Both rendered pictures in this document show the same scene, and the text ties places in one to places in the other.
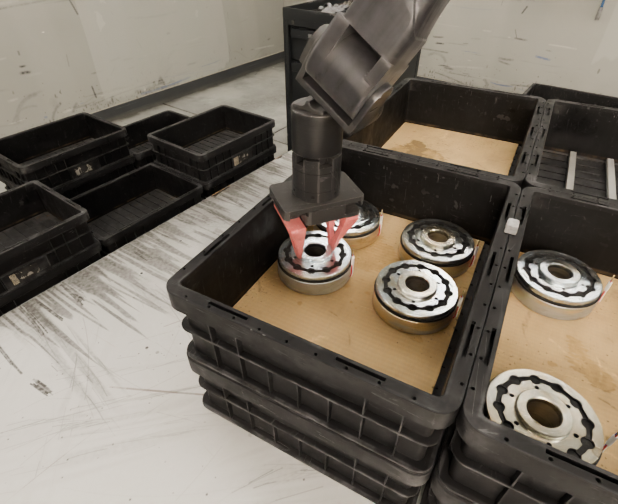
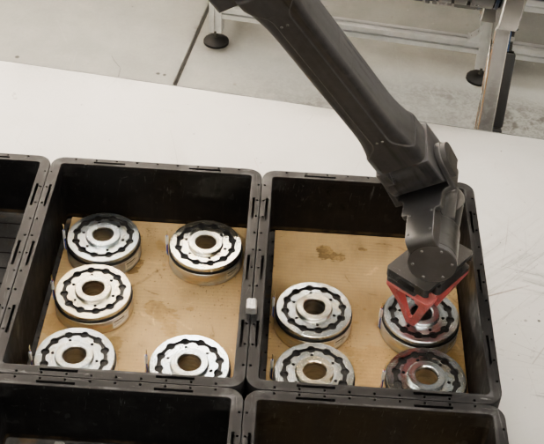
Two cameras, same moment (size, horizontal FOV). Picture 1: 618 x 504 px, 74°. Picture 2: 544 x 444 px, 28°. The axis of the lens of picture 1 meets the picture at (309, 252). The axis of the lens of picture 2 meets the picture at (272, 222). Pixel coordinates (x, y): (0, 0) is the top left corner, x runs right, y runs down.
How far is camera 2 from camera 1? 1.57 m
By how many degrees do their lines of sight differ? 95
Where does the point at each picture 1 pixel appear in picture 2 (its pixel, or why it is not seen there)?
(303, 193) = not seen: hidden behind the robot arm
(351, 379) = (322, 176)
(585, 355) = (163, 324)
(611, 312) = not seen: hidden behind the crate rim
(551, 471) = (216, 170)
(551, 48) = not seen: outside the picture
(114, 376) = (535, 292)
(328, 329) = (368, 280)
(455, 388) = (267, 182)
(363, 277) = (368, 336)
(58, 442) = (518, 247)
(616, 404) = (146, 293)
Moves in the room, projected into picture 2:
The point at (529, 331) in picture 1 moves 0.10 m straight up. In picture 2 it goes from (208, 330) to (208, 277)
